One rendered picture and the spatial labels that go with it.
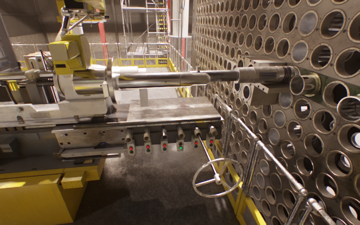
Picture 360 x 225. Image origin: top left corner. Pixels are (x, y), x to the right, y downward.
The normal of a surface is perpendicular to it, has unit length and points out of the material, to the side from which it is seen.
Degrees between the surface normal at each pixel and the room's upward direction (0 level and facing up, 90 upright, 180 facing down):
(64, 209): 90
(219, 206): 0
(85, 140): 90
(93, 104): 90
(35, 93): 90
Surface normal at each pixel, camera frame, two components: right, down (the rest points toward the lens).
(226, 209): 0.01, -0.89
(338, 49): -0.99, 0.06
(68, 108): 0.15, 0.45
